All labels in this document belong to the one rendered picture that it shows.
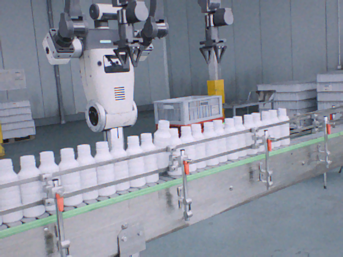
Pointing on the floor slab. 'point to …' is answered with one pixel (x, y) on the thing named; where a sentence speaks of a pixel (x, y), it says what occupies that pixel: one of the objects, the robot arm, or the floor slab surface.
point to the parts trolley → (244, 104)
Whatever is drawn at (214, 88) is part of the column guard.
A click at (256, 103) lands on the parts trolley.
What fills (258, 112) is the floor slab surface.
